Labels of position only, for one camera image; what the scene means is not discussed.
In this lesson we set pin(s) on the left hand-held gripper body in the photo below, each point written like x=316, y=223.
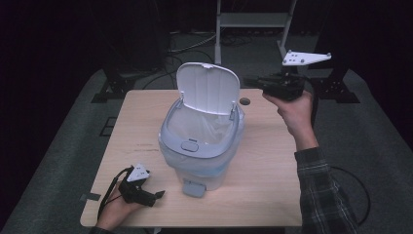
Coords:
x=134, y=185

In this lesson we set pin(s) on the white pedal trash can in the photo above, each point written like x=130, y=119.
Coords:
x=203, y=84

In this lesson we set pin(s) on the black stand base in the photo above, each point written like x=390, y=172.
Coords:
x=334, y=89
x=112, y=87

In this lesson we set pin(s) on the person's right hand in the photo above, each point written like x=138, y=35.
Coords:
x=297, y=113

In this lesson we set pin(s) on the white metal stand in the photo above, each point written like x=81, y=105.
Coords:
x=253, y=19

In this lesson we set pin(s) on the dark floor socket box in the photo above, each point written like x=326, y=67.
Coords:
x=108, y=126

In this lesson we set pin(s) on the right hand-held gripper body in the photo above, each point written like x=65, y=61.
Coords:
x=289, y=81

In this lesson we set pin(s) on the clear plastic bin liner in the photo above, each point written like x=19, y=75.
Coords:
x=207, y=130

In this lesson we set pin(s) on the person's left hand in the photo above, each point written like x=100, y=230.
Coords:
x=115, y=211

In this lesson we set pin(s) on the grey tape strip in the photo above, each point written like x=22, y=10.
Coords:
x=90, y=197

